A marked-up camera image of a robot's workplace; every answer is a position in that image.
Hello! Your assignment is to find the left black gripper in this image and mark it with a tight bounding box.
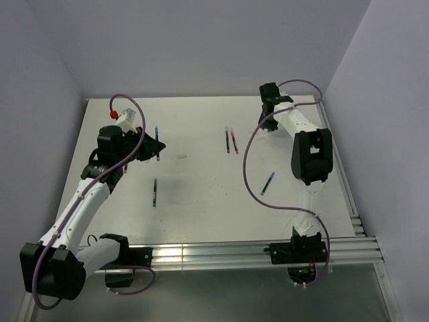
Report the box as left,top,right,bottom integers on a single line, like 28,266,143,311
115,127,165,166

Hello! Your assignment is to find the red pen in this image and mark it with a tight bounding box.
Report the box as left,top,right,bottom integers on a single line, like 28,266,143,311
229,127,239,155

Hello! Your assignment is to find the green pen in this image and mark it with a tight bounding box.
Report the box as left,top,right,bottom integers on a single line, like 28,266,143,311
152,178,158,207

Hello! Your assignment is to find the aluminium rail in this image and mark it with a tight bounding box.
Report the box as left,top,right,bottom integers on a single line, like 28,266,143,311
130,234,384,272

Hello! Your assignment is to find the light blue pen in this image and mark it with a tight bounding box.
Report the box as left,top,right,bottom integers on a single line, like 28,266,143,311
260,172,275,196

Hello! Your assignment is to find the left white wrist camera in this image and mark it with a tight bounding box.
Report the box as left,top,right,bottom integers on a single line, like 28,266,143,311
110,109,137,133

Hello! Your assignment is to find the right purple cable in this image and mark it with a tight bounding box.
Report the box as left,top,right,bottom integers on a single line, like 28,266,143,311
243,79,331,286

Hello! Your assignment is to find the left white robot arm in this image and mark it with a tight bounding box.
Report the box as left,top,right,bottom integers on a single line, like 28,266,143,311
19,125,166,309

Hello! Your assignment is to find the dark blue pen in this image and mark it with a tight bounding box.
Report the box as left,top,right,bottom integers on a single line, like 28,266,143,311
155,125,160,162

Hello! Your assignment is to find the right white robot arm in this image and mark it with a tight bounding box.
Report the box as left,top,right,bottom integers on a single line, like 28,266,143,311
259,83,333,262

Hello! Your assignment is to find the purple pen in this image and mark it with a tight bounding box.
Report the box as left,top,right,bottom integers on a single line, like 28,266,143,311
225,126,231,154

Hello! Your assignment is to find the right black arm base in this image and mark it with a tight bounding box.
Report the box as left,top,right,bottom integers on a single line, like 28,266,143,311
263,233,330,289

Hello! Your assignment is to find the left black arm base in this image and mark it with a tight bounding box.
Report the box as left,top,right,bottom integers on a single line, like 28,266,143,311
102,247,156,294

